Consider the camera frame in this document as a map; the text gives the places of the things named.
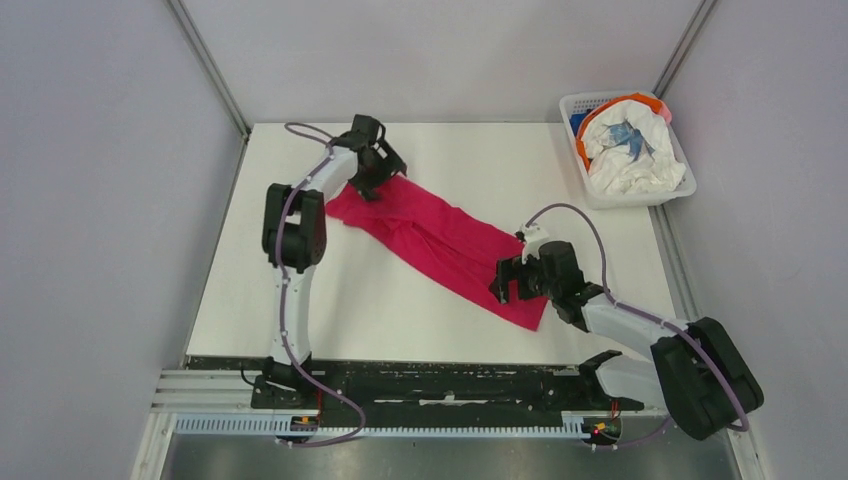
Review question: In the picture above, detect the right aluminium corner post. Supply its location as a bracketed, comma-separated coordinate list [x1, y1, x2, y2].
[652, 0, 719, 98]

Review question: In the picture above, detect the orange t shirt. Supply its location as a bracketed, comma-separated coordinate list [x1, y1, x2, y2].
[574, 92, 673, 171]

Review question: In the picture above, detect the left aluminium corner post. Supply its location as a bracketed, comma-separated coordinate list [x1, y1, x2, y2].
[164, 0, 252, 143]

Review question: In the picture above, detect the aluminium corner post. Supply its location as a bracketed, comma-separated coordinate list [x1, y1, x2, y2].
[652, 0, 719, 98]
[164, 0, 252, 143]

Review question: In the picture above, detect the white t shirt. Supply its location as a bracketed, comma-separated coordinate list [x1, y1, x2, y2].
[584, 105, 687, 196]

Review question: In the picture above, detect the blue garment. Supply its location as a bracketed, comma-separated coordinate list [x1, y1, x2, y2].
[568, 111, 589, 136]

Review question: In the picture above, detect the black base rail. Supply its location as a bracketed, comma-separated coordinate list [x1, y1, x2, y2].
[251, 359, 644, 429]

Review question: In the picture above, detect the pink t shirt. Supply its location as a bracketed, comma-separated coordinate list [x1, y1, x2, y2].
[326, 176, 546, 331]

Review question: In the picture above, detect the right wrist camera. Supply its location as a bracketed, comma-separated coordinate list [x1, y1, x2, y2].
[516, 223, 550, 264]

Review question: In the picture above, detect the white cable duct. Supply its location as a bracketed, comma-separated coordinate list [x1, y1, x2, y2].
[174, 413, 590, 440]

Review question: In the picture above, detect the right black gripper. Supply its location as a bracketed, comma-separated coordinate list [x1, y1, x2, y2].
[488, 253, 559, 305]

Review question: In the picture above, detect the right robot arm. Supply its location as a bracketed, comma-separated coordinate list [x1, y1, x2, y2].
[490, 241, 764, 440]

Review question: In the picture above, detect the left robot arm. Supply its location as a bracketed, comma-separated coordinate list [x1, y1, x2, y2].
[261, 114, 407, 408]

